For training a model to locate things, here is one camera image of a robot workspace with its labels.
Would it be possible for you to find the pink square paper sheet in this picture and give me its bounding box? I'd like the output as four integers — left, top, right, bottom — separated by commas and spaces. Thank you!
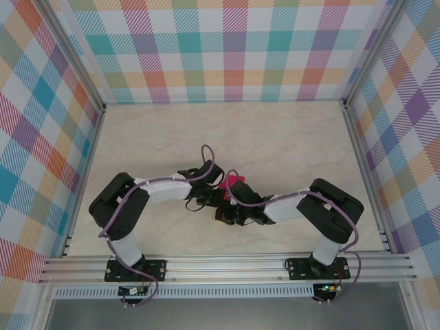
219, 174, 245, 202

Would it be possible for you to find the grey metal panel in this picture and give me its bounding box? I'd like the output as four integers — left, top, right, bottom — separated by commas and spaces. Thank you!
43, 297, 413, 330

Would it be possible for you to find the left gripper thin black cable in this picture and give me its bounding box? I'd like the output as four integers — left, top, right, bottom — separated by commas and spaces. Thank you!
184, 198, 207, 212

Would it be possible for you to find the aluminium mounting rail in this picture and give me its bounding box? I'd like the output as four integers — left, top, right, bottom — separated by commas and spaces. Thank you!
37, 253, 419, 285

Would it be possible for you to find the perforated metal cable tray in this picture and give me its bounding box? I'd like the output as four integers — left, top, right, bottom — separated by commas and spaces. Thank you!
53, 283, 316, 299

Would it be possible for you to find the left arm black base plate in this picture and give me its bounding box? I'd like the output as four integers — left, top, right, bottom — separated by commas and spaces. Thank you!
104, 259, 168, 283

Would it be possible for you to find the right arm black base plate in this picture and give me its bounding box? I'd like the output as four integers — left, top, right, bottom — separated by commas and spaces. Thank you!
286, 257, 351, 281

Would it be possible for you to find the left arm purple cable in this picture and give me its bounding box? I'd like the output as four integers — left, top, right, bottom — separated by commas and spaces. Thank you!
98, 144, 228, 309

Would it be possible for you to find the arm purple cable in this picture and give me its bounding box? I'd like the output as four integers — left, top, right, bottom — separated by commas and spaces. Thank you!
98, 144, 228, 309
226, 168, 362, 305

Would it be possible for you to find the aluminium side rail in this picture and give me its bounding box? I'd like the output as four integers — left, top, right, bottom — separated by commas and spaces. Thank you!
342, 99, 395, 255
58, 106, 107, 259

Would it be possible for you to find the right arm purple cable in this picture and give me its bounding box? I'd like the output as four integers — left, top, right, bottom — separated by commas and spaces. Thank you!
226, 168, 362, 305

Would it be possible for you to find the aluminium frame post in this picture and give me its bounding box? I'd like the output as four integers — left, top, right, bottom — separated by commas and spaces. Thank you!
340, 0, 415, 109
36, 0, 107, 113

